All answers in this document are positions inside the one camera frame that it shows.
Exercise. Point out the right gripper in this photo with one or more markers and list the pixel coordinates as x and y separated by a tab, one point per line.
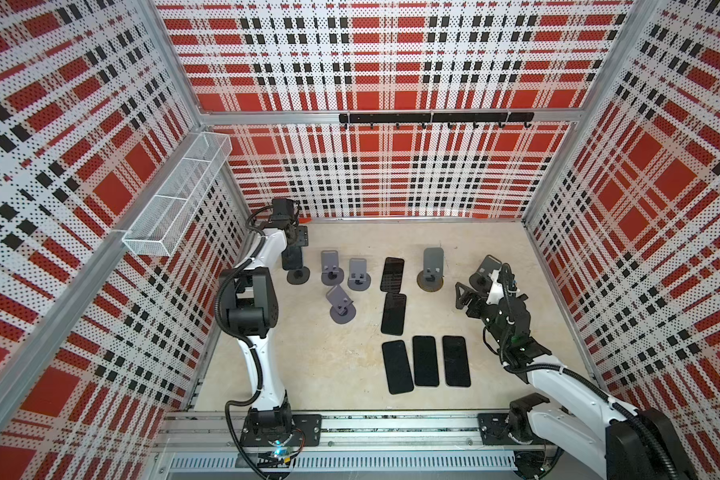
480	300

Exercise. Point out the far right phone stand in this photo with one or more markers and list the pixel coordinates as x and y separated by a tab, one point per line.
482	279

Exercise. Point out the stand far left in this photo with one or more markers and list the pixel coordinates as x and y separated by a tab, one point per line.
298	276

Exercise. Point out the brown base phone stand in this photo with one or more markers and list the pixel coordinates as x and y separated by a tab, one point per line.
430	278

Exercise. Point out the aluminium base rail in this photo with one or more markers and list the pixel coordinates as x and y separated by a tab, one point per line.
346	444

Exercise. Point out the black hook rail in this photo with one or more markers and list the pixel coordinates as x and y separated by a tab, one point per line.
424	118

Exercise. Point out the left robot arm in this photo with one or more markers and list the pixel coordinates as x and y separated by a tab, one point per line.
246	308

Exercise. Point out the front grey phone stand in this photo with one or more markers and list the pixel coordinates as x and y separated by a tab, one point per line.
342	309

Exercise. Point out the white wire mesh basket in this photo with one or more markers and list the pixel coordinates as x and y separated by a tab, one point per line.
191	171

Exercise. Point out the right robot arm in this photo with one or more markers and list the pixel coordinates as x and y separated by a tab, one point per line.
612	437

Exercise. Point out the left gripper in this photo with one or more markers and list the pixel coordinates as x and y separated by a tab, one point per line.
296	239

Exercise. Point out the black phone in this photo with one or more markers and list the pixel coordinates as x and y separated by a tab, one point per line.
456	364
392	275
292	258
393	316
397	367
426	371

